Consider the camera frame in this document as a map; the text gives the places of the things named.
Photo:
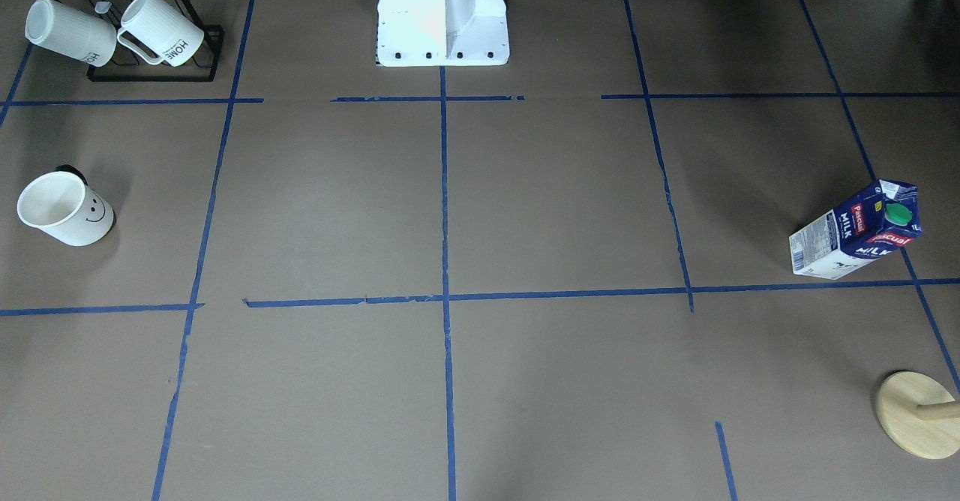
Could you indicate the blue Pascual milk carton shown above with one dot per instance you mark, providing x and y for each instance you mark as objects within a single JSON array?
[{"x": 873, "y": 223}]

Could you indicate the white smiley face mug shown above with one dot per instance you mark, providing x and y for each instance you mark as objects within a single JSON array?
[{"x": 63, "y": 205}]

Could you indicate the white ribbed HOME mug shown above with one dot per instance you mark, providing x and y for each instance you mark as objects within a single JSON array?
[{"x": 156, "y": 32}]

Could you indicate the wooden mug tree stand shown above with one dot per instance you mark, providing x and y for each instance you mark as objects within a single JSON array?
[{"x": 918, "y": 414}]

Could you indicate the white pedestal column base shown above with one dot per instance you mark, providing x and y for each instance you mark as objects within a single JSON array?
[{"x": 442, "y": 33}]

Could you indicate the black wire mug rack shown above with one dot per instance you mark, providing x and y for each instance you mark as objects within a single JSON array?
[{"x": 195, "y": 58}]

